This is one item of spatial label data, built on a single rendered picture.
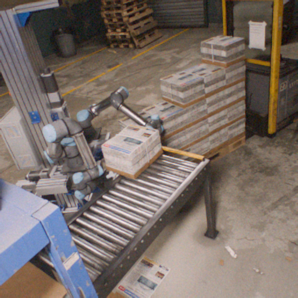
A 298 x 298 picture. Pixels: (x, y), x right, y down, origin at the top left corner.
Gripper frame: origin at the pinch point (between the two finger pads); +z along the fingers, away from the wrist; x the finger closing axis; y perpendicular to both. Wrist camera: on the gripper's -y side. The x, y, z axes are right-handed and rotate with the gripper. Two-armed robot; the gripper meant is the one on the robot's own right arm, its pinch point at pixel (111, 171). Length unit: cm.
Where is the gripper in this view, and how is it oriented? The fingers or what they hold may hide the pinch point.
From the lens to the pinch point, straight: 248.8
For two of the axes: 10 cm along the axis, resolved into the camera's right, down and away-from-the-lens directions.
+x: -7.9, -2.2, 5.7
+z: 6.0, -5.2, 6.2
